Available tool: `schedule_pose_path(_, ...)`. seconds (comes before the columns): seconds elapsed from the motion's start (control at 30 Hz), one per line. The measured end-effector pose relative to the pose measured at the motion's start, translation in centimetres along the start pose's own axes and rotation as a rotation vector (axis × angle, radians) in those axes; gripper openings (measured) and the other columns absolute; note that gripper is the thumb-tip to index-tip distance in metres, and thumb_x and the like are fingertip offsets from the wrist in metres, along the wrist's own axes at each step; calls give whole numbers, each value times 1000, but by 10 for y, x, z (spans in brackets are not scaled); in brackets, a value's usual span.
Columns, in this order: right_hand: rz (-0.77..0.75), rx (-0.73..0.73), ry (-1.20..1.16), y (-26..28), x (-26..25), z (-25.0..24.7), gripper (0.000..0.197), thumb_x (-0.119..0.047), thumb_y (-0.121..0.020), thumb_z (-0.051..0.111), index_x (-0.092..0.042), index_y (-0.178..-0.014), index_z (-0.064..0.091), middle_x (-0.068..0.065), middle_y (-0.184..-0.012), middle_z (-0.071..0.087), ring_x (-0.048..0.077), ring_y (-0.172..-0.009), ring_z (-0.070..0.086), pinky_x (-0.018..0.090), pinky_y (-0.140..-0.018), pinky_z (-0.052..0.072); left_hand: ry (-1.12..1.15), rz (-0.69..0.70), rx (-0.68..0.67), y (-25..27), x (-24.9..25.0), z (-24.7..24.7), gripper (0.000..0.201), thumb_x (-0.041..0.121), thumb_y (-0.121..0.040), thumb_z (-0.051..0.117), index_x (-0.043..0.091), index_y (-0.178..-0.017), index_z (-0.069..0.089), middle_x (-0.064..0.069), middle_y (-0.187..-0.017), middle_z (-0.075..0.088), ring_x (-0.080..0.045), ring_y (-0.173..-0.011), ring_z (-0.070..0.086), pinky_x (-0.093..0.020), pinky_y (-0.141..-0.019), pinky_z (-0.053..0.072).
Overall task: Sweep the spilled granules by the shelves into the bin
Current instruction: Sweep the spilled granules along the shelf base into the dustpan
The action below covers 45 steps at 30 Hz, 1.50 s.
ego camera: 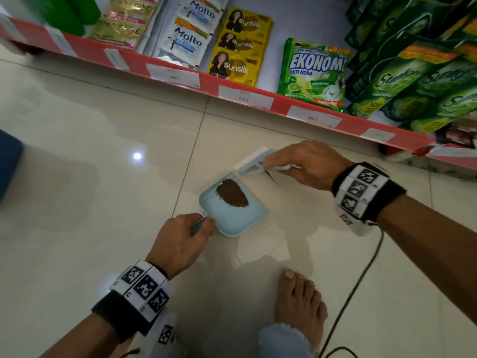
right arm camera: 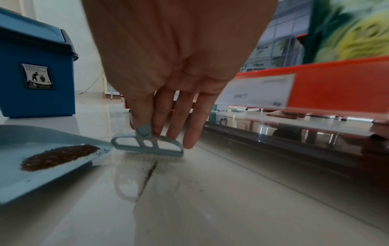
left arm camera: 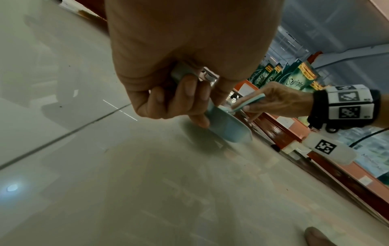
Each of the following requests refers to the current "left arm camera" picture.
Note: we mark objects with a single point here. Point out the person's right hand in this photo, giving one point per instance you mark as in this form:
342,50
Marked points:
282,101

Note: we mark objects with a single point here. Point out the person's left hand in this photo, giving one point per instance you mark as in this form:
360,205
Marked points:
188,43

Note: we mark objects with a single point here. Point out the light blue brush white bristles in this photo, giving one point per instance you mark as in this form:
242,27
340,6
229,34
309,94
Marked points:
249,101

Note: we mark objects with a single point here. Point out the light blue plastic dustpan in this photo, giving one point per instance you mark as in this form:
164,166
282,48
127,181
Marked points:
228,127

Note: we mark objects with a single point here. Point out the person's right forearm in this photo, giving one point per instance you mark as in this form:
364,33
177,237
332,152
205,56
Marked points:
383,110

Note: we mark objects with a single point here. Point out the person's right foot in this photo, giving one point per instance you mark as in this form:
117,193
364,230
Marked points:
319,237

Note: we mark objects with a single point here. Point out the stack of dark green pouches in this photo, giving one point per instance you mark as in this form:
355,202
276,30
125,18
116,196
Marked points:
294,77

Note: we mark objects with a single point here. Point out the black right wristband with markers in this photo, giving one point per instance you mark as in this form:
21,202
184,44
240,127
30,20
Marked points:
322,110

